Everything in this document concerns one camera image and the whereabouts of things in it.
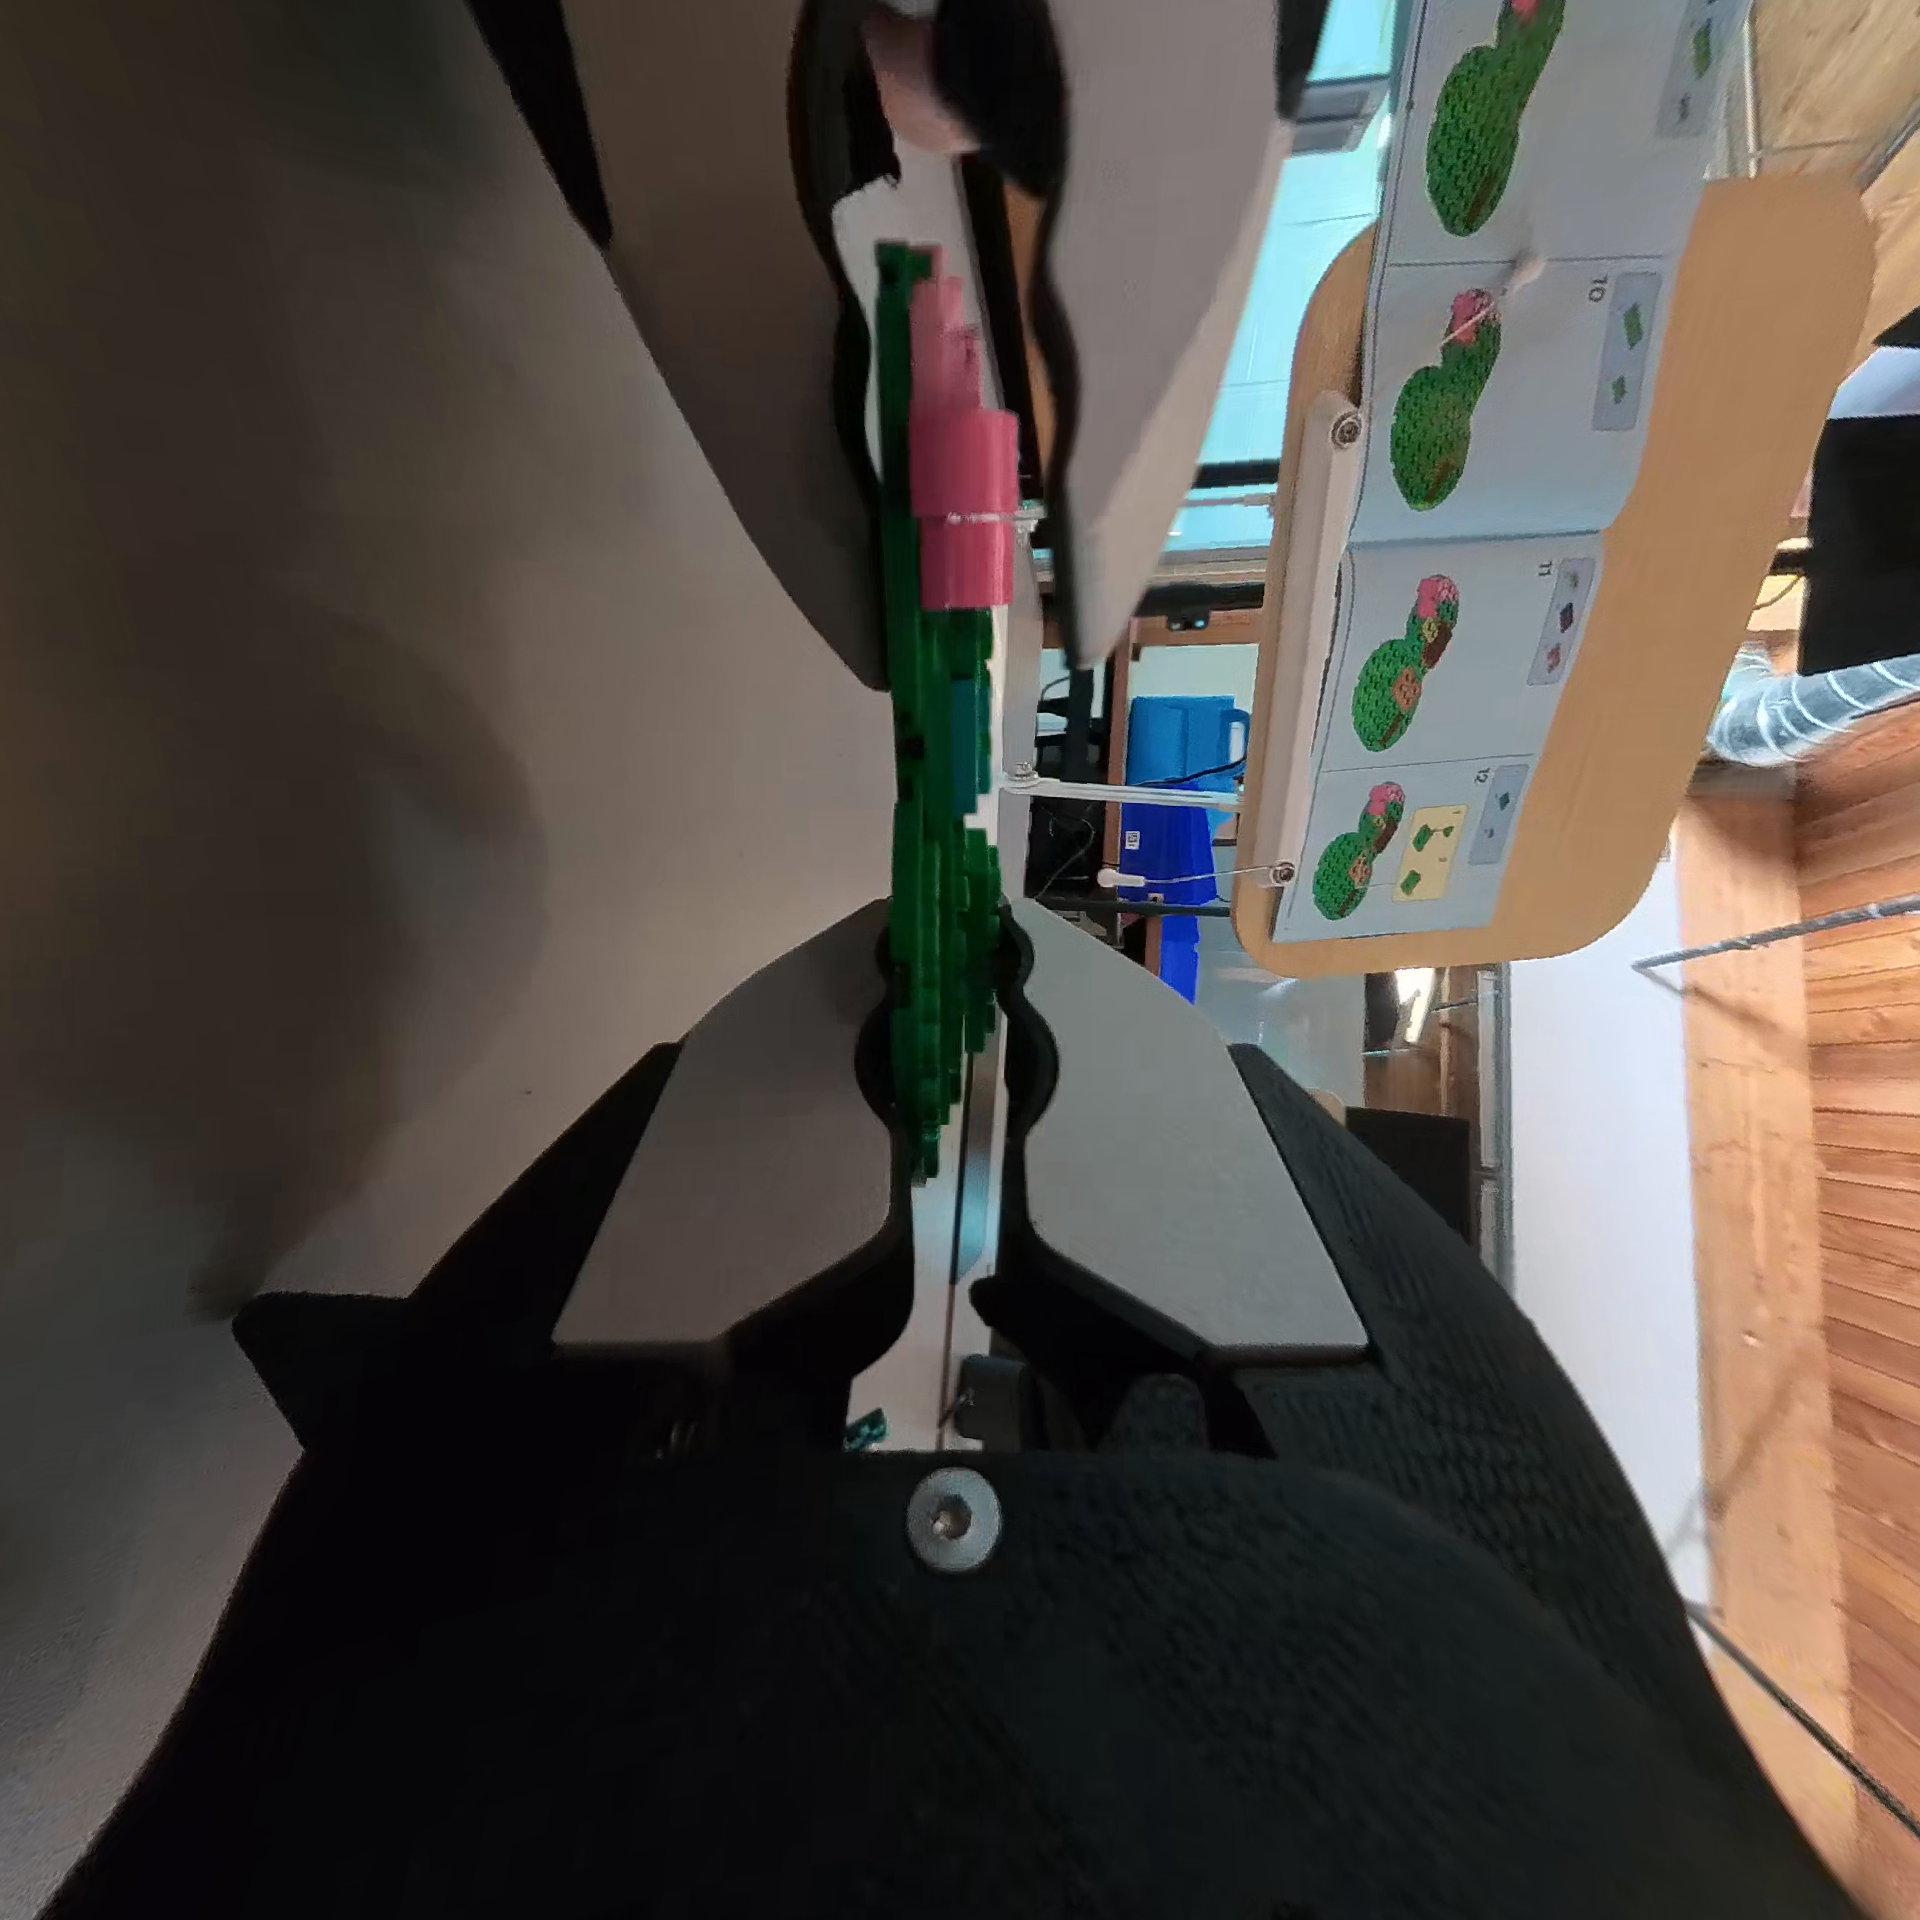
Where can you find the silver ventilation duct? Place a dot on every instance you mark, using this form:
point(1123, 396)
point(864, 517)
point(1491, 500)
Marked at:
point(1829, 699)

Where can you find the blue plastic bin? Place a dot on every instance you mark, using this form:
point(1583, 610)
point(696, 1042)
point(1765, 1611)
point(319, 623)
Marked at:
point(1170, 751)

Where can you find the black monitor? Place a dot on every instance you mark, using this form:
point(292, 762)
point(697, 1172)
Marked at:
point(1868, 525)

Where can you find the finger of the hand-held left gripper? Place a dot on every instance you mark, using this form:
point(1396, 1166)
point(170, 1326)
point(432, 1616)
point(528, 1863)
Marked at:
point(1155, 331)
point(735, 300)

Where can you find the white booklet clip bar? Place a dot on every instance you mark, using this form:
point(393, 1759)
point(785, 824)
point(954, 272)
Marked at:
point(1313, 629)

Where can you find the green and pink lego model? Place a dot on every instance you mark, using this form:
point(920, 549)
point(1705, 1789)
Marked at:
point(938, 901)

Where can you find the lego instruction booklet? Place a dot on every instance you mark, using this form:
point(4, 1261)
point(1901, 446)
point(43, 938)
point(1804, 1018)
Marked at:
point(1500, 452)

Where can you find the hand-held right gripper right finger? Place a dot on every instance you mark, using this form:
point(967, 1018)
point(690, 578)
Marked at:
point(1185, 1184)

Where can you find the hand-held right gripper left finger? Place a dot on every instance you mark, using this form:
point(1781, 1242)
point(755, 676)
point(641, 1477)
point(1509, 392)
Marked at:
point(751, 1172)

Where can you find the white stand rod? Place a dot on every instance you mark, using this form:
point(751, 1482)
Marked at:
point(1124, 791)

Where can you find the person's left hand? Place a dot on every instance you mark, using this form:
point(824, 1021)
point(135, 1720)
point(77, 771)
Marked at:
point(916, 84)

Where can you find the wooden booklet stand board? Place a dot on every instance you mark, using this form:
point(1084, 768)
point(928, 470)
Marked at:
point(1693, 525)

